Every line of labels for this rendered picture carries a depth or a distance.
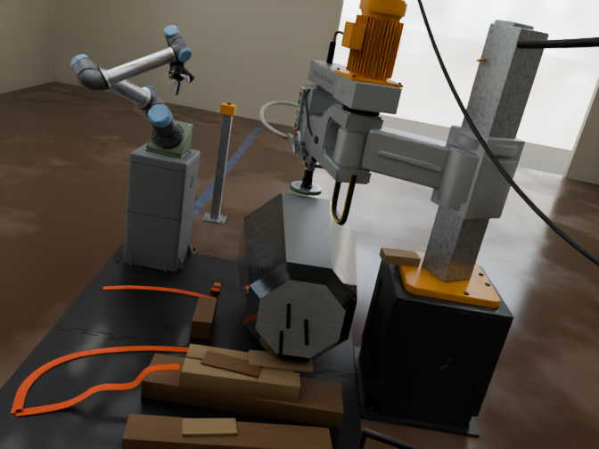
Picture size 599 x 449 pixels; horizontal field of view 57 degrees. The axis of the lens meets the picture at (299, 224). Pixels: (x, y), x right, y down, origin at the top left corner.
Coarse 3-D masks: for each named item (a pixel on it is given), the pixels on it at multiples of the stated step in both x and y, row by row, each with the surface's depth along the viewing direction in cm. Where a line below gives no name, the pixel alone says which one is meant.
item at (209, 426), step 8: (184, 424) 253; (192, 424) 253; (200, 424) 254; (208, 424) 255; (216, 424) 256; (224, 424) 257; (232, 424) 258; (184, 432) 248; (192, 432) 249; (200, 432) 250; (208, 432) 251; (216, 432) 251; (224, 432) 252; (232, 432) 253
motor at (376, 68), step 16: (368, 0) 263; (384, 0) 260; (400, 0) 263; (368, 16) 265; (384, 16) 264; (400, 16) 268; (352, 32) 264; (368, 32) 266; (384, 32) 267; (400, 32) 270; (352, 48) 267; (368, 48) 268; (384, 48) 270; (352, 64) 275; (368, 64) 270; (384, 64) 273; (368, 80) 270; (384, 80) 279
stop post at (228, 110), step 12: (228, 108) 475; (228, 120) 481; (228, 132) 485; (228, 144) 494; (216, 168) 497; (216, 180) 501; (216, 192) 505; (216, 204) 510; (204, 216) 516; (216, 216) 514
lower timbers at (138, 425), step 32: (160, 384) 276; (320, 384) 297; (128, 416) 253; (160, 416) 257; (288, 416) 280; (320, 416) 280; (128, 448) 243; (160, 448) 244; (192, 448) 246; (224, 448) 248; (256, 448) 249; (288, 448) 252; (320, 448) 255
